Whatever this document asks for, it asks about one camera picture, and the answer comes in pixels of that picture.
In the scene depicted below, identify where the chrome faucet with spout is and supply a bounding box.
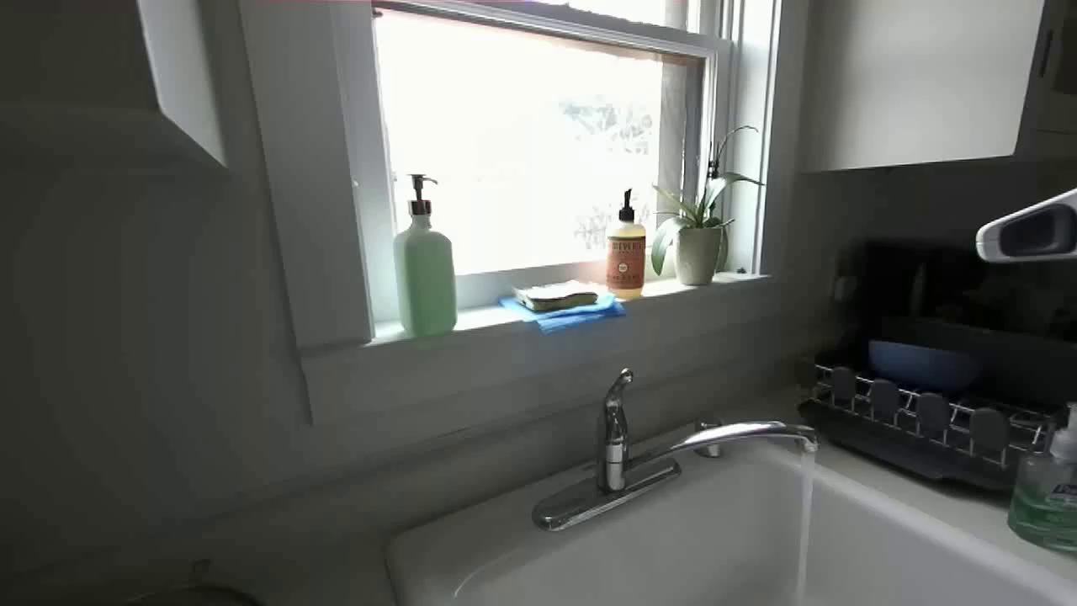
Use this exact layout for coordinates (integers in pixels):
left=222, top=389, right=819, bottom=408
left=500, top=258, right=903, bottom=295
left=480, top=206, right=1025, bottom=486
left=533, top=422, right=819, bottom=531

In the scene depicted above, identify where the sponge on blue cloth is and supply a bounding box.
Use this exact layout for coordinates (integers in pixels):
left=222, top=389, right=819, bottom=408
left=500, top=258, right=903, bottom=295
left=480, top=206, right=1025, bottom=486
left=516, top=282, right=600, bottom=314

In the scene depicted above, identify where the blue cloth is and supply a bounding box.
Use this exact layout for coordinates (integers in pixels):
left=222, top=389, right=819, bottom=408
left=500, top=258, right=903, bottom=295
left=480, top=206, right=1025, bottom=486
left=497, top=292, right=622, bottom=333

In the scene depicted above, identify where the amber soap pump bottle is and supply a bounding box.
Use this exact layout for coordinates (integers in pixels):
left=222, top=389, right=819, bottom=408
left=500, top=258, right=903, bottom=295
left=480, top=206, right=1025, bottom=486
left=605, top=192, right=647, bottom=300

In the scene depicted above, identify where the green soap pump bottle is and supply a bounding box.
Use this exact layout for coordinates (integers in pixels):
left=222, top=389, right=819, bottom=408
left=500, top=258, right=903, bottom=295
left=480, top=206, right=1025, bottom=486
left=393, top=173, right=458, bottom=337

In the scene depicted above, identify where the potted green plant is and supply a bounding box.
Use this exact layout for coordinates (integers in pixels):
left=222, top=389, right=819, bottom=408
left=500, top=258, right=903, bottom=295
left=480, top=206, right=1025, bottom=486
left=648, top=168, right=752, bottom=285

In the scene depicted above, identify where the white ceramic sink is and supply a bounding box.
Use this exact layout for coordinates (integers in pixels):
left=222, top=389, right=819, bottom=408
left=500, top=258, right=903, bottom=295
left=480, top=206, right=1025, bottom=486
left=387, top=445, right=1077, bottom=606

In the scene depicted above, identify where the blue bowl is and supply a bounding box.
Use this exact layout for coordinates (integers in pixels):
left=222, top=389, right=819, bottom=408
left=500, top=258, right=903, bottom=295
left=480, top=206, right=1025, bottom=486
left=868, top=340, right=986, bottom=393

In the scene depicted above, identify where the black dish drying rack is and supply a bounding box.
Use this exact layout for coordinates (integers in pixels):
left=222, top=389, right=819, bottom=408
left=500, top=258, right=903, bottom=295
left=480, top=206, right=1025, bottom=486
left=797, top=238, right=1077, bottom=497

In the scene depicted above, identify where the clear green soap dispenser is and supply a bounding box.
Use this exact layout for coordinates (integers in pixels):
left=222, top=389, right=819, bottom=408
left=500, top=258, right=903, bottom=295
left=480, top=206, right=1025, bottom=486
left=1006, top=403, right=1077, bottom=554

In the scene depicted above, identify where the white window frame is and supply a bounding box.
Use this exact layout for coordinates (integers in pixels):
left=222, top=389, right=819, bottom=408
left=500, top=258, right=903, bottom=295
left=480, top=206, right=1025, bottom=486
left=238, top=0, right=784, bottom=430

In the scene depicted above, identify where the white wall cabinet right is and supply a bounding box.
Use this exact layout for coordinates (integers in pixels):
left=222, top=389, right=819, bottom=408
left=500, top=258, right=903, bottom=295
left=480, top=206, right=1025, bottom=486
left=806, top=0, right=1077, bottom=173

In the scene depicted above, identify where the white wall cabinet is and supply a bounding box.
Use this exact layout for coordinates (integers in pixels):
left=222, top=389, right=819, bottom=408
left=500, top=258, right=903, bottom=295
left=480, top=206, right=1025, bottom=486
left=806, top=0, right=1077, bottom=173
left=0, top=0, right=227, bottom=168

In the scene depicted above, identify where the white wall cabinet left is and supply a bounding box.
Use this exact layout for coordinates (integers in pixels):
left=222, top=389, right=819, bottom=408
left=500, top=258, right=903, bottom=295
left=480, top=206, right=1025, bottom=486
left=0, top=0, right=227, bottom=168

